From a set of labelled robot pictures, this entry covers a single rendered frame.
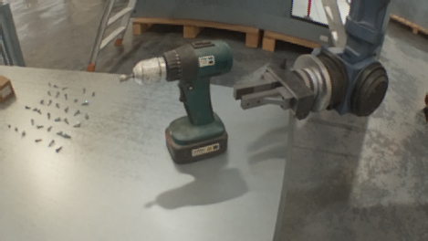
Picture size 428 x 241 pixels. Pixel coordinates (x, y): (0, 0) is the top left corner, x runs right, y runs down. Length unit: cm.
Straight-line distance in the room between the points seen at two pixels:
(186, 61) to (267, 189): 28
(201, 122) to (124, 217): 24
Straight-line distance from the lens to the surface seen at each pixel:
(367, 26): 73
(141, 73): 47
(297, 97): 58
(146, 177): 58
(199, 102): 53
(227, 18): 261
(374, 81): 72
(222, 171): 58
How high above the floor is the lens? 109
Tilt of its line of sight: 40 degrees down
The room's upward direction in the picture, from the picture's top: 2 degrees clockwise
